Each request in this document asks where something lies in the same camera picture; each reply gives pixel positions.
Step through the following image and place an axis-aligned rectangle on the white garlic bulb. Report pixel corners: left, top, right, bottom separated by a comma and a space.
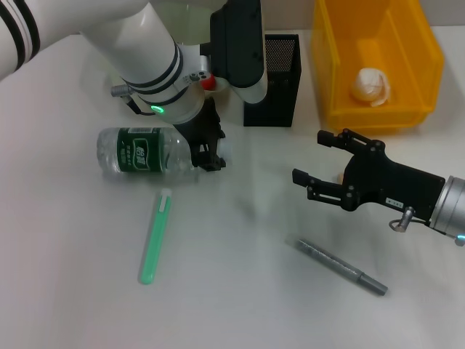
349, 67, 393, 109

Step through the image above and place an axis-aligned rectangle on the yellow plastic bin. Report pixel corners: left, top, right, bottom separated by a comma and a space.
311, 0, 446, 136

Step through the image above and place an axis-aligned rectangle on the clear water bottle green label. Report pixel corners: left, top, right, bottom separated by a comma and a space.
95, 125, 233, 185

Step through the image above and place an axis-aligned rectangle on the black mesh pen holder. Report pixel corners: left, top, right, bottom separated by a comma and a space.
243, 33, 303, 127

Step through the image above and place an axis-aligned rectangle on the green pen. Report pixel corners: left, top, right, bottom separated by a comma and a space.
137, 188, 174, 286

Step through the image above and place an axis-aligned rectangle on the gripper cable with plugs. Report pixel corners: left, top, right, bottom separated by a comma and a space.
110, 82, 155, 116
388, 205, 465, 241

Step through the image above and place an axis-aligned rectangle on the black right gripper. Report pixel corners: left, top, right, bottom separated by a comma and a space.
291, 127, 446, 223

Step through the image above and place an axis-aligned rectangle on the grey marker pen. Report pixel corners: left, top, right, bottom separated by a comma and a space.
293, 238, 389, 297

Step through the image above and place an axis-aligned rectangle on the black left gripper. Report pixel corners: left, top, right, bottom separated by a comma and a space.
173, 96, 228, 172

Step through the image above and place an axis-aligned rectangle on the pale green glass bowl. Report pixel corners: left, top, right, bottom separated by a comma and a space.
105, 1, 237, 121

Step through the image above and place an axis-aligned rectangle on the right gripper cable with plugs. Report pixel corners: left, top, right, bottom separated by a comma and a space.
388, 205, 465, 241

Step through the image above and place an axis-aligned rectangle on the left gripper cable with plugs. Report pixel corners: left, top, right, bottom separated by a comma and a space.
110, 82, 155, 116

